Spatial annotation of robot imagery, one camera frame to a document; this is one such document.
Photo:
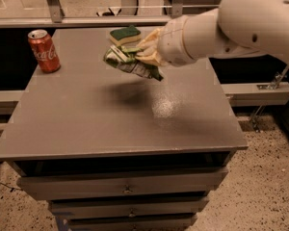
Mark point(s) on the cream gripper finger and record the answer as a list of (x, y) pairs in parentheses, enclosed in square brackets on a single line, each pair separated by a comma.
[(151, 58), (151, 40)]

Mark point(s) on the green jalapeno chip bag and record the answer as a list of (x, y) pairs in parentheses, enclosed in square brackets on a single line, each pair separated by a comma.
[(124, 59)]

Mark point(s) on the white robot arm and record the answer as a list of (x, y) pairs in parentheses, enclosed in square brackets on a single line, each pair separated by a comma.
[(235, 29)]

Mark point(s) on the red coke can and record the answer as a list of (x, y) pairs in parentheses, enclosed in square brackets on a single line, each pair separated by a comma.
[(44, 50)]

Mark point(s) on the green yellow sponge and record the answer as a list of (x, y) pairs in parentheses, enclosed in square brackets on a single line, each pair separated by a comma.
[(125, 35)]

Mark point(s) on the grey drawer cabinet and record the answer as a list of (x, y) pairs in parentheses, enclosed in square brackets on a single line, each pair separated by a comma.
[(89, 118)]

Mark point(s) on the top grey drawer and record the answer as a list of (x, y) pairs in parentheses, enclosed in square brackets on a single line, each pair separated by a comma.
[(184, 180)]

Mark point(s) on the grey drawer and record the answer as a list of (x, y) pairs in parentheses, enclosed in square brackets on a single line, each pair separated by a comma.
[(132, 207), (133, 224), (184, 180)]

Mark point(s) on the middle grey drawer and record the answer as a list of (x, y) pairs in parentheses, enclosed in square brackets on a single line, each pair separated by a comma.
[(132, 207)]

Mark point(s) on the bottom grey drawer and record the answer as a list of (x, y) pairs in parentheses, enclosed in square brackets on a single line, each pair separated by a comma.
[(133, 224)]

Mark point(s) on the metal railing frame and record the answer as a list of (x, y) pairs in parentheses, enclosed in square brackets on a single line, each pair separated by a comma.
[(74, 13)]

